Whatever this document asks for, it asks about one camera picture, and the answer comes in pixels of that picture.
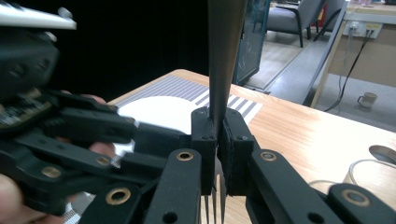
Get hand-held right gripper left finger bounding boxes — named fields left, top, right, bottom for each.
left=190, top=106, right=219, bottom=196

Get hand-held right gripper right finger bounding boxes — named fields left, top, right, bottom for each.
left=217, top=106, right=260, bottom=198

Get white round plate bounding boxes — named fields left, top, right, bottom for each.
left=113, top=95, right=200, bottom=158

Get dark metal fork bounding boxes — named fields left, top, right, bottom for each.
left=204, top=0, right=249, bottom=224

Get grey white striped placemat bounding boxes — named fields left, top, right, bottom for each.
left=64, top=74, right=264, bottom=224

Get black curtain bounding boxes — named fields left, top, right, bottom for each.
left=18, top=0, right=209, bottom=104

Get dark glass-fronted cabinet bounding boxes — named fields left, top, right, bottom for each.
left=233, top=0, right=272, bottom=87

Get grey armchair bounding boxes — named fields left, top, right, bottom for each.
left=265, top=0, right=345, bottom=49

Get beige mug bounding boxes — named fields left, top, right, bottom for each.
left=357, top=91, right=379, bottom=109

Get black round table grommet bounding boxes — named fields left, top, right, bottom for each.
left=368, top=144, right=396, bottom=166

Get light wooden desk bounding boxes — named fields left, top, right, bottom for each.
left=310, top=0, right=396, bottom=110

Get white power strip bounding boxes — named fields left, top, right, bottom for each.
left=342, top=21, right=384, bottom=40

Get thin white cable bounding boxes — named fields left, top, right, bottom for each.
left=337, top=27, right=354, bottom=94

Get black hanging cable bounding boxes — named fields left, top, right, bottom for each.
left=323, top=29, right=375, bottom=113

